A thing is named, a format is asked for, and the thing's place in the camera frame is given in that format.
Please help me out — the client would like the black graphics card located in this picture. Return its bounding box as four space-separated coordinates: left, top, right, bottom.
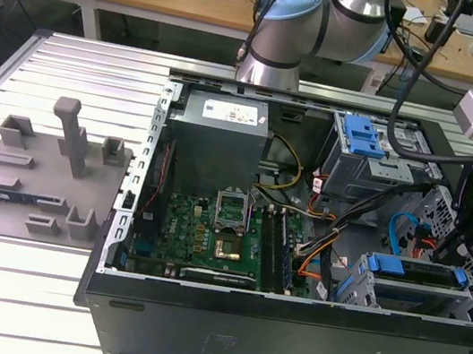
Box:
163 260 258 293

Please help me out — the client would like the yellow wire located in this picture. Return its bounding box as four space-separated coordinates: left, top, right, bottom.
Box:
251 130 308 195

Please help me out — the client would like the blue disk wire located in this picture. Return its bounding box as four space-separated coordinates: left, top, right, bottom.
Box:
383 210 436 264

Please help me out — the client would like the wooden workbench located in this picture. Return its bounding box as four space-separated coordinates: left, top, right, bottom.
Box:
0 0 473 113

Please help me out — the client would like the grey power supply unit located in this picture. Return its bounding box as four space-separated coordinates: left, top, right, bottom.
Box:
158 85 273 194

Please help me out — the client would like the thick black gripper cable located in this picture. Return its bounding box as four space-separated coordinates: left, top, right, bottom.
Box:
382 0 473 169

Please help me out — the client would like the CPU socket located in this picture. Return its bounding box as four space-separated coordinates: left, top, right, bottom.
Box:
212 236 245 264

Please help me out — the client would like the red thin wire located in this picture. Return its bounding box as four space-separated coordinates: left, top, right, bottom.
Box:
142 140 177 217

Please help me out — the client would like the metal socket cover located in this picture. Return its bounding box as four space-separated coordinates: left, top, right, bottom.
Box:
211 186 254 237

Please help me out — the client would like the grey parts rack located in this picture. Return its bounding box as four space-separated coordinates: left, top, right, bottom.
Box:
0 86 143 257

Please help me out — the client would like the grey metal drive cage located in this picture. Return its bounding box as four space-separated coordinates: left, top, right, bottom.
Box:
313 108 451 216

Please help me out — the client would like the black open PC case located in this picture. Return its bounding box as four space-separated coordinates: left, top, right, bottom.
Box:
65 56 473 354

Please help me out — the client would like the black sleeved cable bundle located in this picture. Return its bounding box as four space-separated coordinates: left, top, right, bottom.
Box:
299 167 438 275

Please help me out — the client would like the green motherboard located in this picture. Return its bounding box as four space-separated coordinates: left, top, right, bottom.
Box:
151 187 307 297

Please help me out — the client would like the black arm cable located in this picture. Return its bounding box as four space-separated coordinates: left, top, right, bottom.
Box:
236 0 290 70

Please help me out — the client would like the black RAM stick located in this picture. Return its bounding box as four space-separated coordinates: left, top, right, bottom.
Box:
267 209 305 294

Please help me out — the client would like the small black device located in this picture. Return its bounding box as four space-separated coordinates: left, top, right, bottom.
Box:
423 13 460 48

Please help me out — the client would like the hard disk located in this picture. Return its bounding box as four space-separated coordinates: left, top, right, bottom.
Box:
360 251 473 317

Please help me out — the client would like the metal disk bay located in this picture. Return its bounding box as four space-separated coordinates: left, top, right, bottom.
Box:
332 244 473 326

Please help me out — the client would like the orange wire bundle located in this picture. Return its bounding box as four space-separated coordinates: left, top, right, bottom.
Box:
291 237 331 284

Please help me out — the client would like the blue drive cage latch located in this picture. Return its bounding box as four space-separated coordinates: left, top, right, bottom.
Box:
340 115 391 161

